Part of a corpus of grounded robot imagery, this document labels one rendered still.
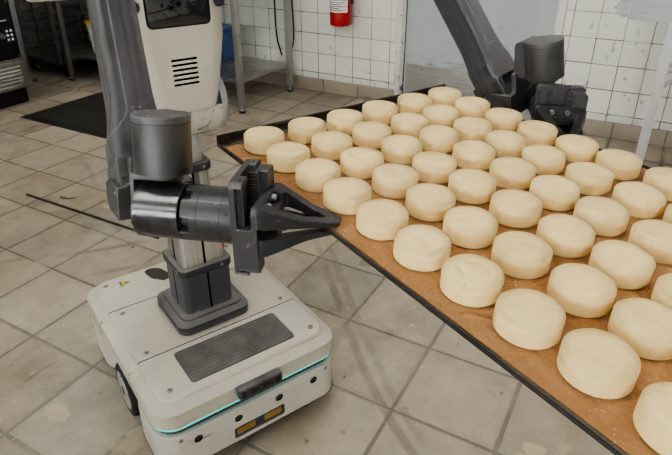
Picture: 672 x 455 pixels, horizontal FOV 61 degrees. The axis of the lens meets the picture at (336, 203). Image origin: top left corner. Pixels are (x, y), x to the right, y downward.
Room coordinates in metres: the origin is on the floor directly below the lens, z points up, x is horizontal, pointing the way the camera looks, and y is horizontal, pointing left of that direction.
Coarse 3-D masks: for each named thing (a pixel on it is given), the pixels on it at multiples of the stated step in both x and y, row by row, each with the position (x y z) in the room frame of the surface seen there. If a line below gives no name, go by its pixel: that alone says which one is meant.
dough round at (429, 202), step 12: (408, 192) 0.52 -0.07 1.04; (420, 192) 0.52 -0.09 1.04; (432, 192) 0.52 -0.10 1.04; (444, 192) 0.52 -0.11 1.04; (408, 204) 0.51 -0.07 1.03; (420, 204) 0.50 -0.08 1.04; (432, 204) 0.49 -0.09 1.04; (444, 204) 0.49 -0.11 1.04; (420, 216) 0.49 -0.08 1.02; (432, 216) 0.49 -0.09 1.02
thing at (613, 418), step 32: (384, 160) 0.63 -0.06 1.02; (352, 224) 0.49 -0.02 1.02; (416, 224) 0.49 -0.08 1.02; (384, 256) 0.43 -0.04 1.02; (416, 288) 0.39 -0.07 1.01; (512, 288) 0.39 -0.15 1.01; (544, 288) 0.39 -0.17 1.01; (480, 320) 0.35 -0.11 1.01; (576, 320) 0.35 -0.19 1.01; (608, 320) 0.35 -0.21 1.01; (512, 352) 0.31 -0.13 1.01; (544, 352) 0.31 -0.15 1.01; (544, 384) 0.28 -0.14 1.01; (640, 384) 0.29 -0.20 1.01; (608, 416) 0.26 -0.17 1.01; (640, 448) 0.24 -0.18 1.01
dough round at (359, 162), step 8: (344, 152) 0.61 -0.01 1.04; (352, 152) 0.61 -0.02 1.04; (360, 152) 0.61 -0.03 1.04; (368, 152) 0.61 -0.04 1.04; (376, 152) 0.61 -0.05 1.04; (344, 160) 0.59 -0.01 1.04; (352, 160) 0.59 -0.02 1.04; (360, 160) 0.59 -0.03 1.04; (368, 160) 0.59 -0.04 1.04; (376, 160) 0.59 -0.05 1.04; (344, 168) 0.59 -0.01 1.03; (352, 168) 0.58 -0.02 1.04; (360, 168) 0.58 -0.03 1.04; (368, 168) 0.58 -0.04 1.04; (352, 176) 0.58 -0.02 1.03; (360, 176) 0.58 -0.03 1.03; (368, 176) 0.58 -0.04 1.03
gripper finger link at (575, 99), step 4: (568, 92) 0.78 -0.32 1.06; (572, 92) 0.78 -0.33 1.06; (576, 92) 0.77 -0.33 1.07; (580, 92) 0.77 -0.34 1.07; (584, 92) 0.77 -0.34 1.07; (568, 96) 0.78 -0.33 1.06; (572, 96) 0.77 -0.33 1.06; (576, 96) 0.77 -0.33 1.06; (580, 96) 0.77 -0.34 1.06; (584, 96) 0.77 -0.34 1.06; (568, 100) 0.78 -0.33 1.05; (572, 100) 0.77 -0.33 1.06; (576, 100) 0.77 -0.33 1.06; (580, 100) 0.77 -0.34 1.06; (584, 100) 0.77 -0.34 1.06; (568, 104) 0.78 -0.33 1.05; (572, 104) 0.77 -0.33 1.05; (576, 104) 0.77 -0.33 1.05; (580, 104) 0.77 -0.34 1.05; (584, 104) 0.77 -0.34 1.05; (584, 108) 0.77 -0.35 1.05; (560, 128) 0.77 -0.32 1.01; (564, 128) 0.77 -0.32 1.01; (568, 128) 0.77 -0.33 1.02; (564, 132) 0.76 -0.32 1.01; (568, 132) 0.75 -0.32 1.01; (580, 132) 0.75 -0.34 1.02
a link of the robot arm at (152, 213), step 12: (132, 168) 0.53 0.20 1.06; (132, 180) 0.51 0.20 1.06; (144, 180) 0.52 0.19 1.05; (156, 180) 0.50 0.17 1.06; (168, 180) 0.50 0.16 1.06; (132, 192) 0.50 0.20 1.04; (144, 192) 0.50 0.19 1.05; (156, 192) 0.50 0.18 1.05; (168, 192) 0.50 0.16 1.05; (180, 192) 0.50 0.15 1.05; (132, 204) 0.49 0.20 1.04; (144, 204) 0.49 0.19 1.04; (156, 204) 0.49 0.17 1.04; (168, 204) 0.49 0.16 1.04; (132, 216) 0.49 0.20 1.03; (144, 216) 0.49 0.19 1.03; (156, 216) 0.49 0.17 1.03; (168, 216) 0.48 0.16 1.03; (144, 228) 0.49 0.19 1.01; (156, 228) 0.49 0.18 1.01; (168, 228) 0.48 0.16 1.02; (180, 228) 0.49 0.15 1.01
